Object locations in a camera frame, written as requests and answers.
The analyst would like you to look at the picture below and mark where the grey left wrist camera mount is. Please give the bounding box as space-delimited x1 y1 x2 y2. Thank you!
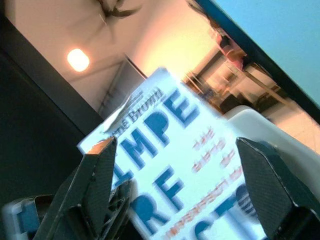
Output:
0 194 55 240

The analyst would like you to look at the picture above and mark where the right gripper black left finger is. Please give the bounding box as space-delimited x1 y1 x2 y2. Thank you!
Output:
33 136 118 240

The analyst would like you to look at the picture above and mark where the white plastic chair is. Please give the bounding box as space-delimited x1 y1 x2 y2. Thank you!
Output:
226 104 320 181

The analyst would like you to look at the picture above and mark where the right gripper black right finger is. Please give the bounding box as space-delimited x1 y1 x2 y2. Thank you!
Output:
235 136 320 240

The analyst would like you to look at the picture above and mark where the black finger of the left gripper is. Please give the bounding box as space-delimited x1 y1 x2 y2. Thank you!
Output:
106 184 135 227

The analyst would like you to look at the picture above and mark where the round ceiling light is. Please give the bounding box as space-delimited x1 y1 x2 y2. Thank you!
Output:
66 48 91 73

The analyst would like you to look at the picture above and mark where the wooden shelf rack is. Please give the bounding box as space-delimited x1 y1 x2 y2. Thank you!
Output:
183 59 288 113

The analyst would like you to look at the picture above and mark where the blue panel with dark frame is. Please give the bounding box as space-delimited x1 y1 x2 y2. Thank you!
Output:
193 0 320 116

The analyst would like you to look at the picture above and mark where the dark ceiling fan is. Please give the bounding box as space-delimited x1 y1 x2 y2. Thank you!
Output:
96 0 142 26

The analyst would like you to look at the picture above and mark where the white boxy wall unit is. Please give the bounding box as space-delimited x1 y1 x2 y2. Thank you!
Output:
98 59 147 121

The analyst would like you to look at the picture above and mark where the dark tall cabinet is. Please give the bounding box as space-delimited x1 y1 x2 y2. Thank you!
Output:
0 14 106 208

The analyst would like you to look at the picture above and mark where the white book with blue letters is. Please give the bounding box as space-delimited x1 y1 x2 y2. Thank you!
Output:
76 66 266 240

